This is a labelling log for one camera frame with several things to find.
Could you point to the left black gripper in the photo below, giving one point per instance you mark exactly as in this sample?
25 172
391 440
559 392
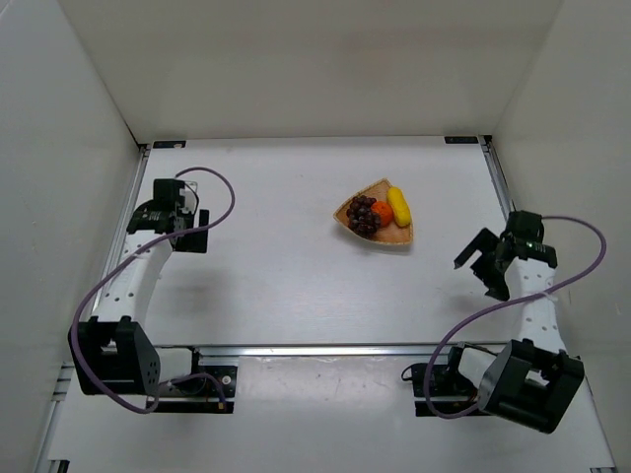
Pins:
192 236

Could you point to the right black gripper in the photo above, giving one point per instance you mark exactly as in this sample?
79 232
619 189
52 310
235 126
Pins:
489 266

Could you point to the yellow fake lemon fruit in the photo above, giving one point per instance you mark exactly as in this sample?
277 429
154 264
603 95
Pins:
399 206

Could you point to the orange fake mandarin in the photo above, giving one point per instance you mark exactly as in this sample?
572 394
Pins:
385 213

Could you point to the purple fake grape bunch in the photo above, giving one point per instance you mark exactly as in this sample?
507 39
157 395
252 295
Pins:
362 219

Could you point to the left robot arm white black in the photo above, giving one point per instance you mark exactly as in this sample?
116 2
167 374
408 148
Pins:
113 341

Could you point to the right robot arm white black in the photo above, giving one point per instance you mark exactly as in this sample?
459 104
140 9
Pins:
533 380

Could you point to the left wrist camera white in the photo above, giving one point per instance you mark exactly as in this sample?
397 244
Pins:
191 198

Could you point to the left aluminium rail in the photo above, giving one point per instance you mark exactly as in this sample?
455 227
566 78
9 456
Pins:
114 252

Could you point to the aluminium rail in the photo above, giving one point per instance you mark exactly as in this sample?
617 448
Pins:
114 252
527 260
307 350

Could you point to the left black corner bracket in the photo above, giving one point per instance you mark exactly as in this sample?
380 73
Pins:
169 144

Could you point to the black corner bracket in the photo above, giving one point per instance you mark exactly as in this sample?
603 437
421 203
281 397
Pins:
169 144
461 140

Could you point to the right aluminium rail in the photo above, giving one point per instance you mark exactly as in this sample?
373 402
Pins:
527 260

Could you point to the right black corner bracket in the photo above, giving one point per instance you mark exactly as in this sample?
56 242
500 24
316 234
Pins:
461 140

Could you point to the front aluminium rail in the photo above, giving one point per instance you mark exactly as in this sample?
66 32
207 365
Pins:
307 350

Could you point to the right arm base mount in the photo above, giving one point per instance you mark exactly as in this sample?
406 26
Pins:
450 391

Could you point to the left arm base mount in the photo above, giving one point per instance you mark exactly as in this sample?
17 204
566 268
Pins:
201 395

